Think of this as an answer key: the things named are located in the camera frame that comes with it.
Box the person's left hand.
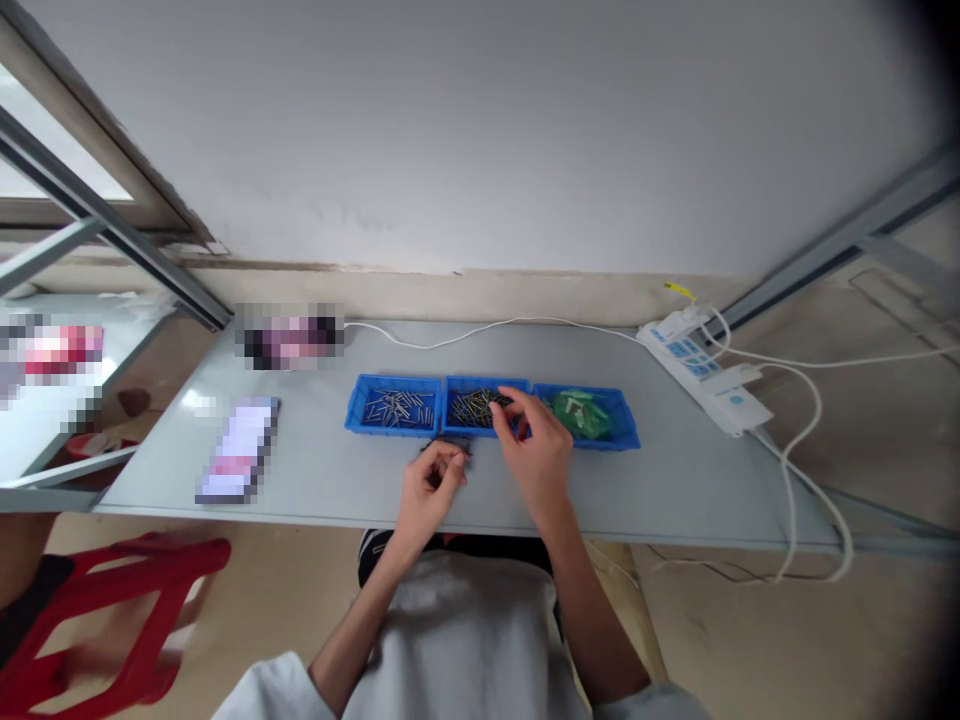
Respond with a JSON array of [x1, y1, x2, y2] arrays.
[[398, 442, 471, 536]]

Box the blue tray with green anchors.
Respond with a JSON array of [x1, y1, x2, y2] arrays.
[[530, 383, 643, 452]]

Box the person's left thumb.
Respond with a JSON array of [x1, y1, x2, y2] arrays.
[[438, 449, 471, 496]]

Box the white and blue power strip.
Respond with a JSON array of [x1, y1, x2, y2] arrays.
[[635, 302, 775, 437]]

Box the window frame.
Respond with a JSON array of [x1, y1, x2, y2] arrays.
[[0, 0, 226, 256]]

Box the grey metal shelf frame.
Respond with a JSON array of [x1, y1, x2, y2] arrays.
[[0, 97, 234, 514]]

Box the person's right hand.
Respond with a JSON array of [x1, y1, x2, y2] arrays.
[[490, 385, 577, 516]]

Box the person's right index finger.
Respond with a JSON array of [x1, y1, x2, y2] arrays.
[[497, 385, 553, 421]]

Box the small black parts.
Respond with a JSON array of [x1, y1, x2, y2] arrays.
[[418, 438, 478, 470]]

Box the thin white cable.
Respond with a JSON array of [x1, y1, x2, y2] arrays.
[[342, 314, 648, 352]]

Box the blue tray with dark screws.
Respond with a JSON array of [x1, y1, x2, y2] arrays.
[[441, 374, 535, 440]]

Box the blue tray with silver pins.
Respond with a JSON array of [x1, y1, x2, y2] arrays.
[[344, 373, 445, 437]]

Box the red plastic stool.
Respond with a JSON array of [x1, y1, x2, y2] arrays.
[[0, 531, 233, 720]]

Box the grey side table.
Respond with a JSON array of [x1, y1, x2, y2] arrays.
[[0, 292, 185, 514]]

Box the dark flat phone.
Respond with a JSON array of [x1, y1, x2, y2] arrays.
[[194, 396, 283, 507]]

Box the thick white power cord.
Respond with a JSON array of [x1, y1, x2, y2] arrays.
[[749, 425, 856, 586]]

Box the person's left fingers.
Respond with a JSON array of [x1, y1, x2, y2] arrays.
[[403, 448, 451, 493]]

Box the grey metal post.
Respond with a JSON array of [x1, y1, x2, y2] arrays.
[[719, 142, 960, 335]]

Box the pile of dark screws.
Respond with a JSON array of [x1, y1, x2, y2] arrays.
[[451, 387, 499, 429]]

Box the person's right thumb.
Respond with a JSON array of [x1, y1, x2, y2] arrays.
[[490, 404, 519, 455]]

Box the pile of green plastic anchors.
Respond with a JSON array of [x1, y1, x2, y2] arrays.
[[553, 391, 618, 441]]

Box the pile of silver pins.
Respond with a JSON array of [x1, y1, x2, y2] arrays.
[[364, 388, 436, 430]]

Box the person's body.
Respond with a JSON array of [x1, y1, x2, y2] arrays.
[[213, 543, 725, 720]]

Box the white charger cable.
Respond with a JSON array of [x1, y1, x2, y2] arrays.
[[701, 303, 960, 370], [749, 362, 825, 470]]

